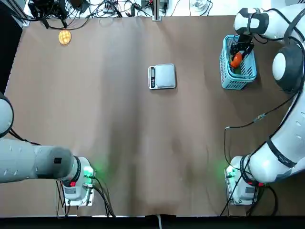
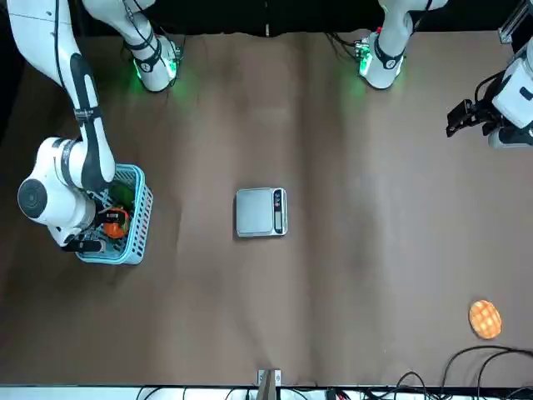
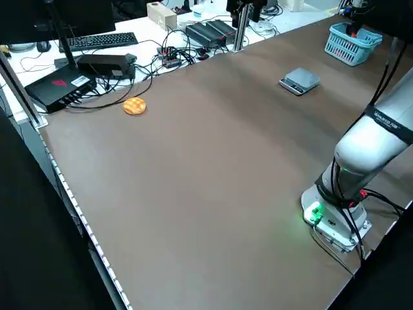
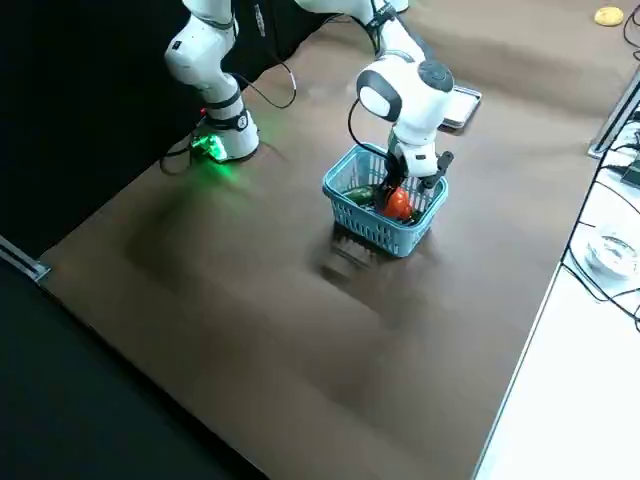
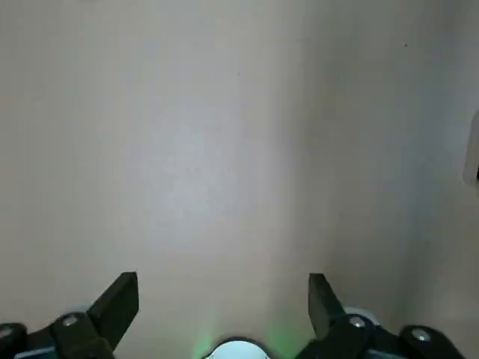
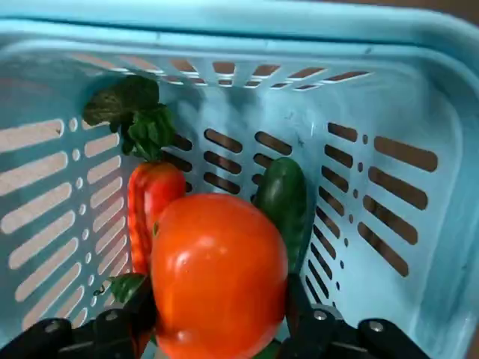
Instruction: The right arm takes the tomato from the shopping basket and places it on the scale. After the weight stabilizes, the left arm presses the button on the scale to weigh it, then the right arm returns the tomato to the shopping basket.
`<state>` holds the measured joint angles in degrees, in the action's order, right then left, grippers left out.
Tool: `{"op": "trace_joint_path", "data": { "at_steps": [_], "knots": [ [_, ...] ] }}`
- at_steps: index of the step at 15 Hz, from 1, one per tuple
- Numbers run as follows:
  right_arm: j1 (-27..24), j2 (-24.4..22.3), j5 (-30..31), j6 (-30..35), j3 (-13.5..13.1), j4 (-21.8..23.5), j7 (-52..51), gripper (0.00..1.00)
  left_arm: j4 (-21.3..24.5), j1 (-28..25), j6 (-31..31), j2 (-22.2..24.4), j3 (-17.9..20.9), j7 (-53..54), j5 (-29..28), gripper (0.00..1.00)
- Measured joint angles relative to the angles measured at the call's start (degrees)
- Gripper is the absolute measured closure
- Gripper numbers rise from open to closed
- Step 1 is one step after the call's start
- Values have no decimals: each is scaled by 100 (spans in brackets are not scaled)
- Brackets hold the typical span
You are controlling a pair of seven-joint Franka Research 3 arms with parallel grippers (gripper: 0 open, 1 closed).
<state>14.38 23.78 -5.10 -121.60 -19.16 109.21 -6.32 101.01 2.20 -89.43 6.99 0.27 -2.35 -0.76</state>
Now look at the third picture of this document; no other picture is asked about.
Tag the black white striped panel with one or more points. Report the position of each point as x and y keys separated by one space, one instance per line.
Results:
x=342 y=4

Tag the round orange checkered bread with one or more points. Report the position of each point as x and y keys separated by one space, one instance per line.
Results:
x=135 y=106

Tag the black computer keyboard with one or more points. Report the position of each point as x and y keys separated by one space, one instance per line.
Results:
x=96 y=41

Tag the aluminium frame post with foot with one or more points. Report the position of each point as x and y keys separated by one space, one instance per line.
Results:
x=22 y=97

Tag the clear glass dish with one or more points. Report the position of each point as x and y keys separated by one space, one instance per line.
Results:
x=263 y=27

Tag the silver digital kitchen scale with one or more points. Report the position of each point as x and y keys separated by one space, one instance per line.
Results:
x=301 y=77

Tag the black computer mouse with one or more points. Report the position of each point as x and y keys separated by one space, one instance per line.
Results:
x=43 y=46

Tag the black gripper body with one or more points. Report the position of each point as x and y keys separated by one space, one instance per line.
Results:
x=356 y=19

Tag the white side desk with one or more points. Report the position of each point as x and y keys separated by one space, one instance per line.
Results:
x=145 y=34

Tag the black mini computer red logo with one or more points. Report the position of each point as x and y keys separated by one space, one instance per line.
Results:
x=55 y=88

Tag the beige rectangular box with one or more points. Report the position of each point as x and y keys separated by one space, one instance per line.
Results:
x=161 y=16

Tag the light blue plastic shopping basket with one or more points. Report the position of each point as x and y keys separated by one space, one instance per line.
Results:
x=342 y=48

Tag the black ribbed power supply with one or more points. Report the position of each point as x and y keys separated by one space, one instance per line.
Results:
x=203 y=32
x=222 y=27

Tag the black computer monitor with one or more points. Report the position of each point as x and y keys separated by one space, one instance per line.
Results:
x=80 y=16

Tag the small container with blue lid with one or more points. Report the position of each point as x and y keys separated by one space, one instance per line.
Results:
x=197 y=14

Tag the black rectangular dock box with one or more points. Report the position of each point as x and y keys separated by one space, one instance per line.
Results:
x=103 y=61

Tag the grey hub with red plugs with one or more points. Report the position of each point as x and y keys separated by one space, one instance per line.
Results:
x=169 y=58

